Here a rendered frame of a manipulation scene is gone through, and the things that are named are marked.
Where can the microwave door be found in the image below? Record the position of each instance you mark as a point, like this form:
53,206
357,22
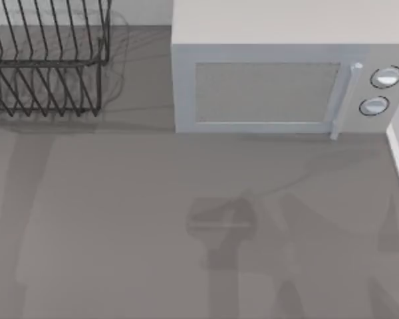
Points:
262,93

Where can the pale microwave oven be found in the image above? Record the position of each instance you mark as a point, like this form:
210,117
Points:
252,30

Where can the small microwave knob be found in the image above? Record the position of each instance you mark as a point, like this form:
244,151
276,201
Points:
373,106

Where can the large microwave knob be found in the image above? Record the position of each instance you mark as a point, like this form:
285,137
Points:
385,76

